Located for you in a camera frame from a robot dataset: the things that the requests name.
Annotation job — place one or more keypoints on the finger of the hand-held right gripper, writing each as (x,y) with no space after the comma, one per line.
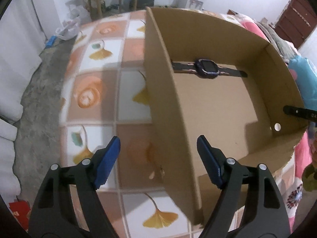
(297,112)

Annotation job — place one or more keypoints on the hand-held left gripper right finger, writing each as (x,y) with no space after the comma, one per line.
(210,161)

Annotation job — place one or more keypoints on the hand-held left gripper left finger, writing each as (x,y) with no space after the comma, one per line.
(109,161)

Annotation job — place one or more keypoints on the brown cardboard box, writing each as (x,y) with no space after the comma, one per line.
(218,109)

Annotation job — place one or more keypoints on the blue plush pillow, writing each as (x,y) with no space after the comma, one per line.
(307,79)

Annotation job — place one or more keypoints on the grey patterned blanket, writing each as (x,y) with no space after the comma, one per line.
(279,42)

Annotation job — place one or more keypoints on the ginkgo leaf patterned tablecloth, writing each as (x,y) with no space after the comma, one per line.
(94,79)

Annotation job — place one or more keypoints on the dark red wooden door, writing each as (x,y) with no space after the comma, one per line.
(294,22)

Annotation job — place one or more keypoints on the pink floral blanket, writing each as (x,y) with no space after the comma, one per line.
(252,29)

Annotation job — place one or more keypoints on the red gift bag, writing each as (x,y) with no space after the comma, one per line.
(19,210)

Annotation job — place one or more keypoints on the small blue object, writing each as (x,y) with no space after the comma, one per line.
(51,41)

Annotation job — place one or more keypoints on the white plastic bag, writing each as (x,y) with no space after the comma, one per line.
(71,27)

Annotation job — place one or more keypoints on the white curtain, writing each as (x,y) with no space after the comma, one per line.
(14,54)

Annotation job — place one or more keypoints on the black bin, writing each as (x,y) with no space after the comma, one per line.
(142,5)

